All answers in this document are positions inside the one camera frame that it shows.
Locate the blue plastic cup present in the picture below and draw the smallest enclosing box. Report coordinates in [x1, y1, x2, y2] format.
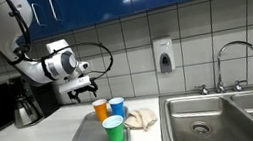
[109, 97, 125, 117]

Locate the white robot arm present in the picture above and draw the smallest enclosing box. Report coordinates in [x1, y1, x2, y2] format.
[0, 0, 98, 101]

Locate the stainless steel double sink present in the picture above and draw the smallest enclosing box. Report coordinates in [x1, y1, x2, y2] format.
[159, 86, 253, 141]

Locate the chrome kitchen faucet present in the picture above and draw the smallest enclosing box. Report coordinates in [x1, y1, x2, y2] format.
[188, 37, 253, 98]

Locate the grey plastic tray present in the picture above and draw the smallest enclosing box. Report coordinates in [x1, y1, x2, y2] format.
[58, 105, 133, 141]

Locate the beige knitted cloth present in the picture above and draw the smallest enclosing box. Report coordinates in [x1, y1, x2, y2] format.
[124, 108, 158, 131]

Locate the green plastic cup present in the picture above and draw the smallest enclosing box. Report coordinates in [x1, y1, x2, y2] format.
[102, 115, 125, 141]

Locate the white soap dispenser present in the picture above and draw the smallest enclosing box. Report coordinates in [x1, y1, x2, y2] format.
[153, 36, 176, 74]

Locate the orange plastic cup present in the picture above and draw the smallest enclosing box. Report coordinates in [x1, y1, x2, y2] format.
[92, 99, 108, 122]

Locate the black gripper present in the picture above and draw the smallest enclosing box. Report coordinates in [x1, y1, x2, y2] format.
[67, 81, 98, 103]

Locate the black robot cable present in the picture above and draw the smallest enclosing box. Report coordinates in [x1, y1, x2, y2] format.
[4, 0, 117, 93]

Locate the black steel coffee maker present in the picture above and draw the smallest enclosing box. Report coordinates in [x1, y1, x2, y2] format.
[7, 76, 59, 128]

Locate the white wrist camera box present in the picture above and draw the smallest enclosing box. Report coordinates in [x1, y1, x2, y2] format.
[58, 75, 91, 93]

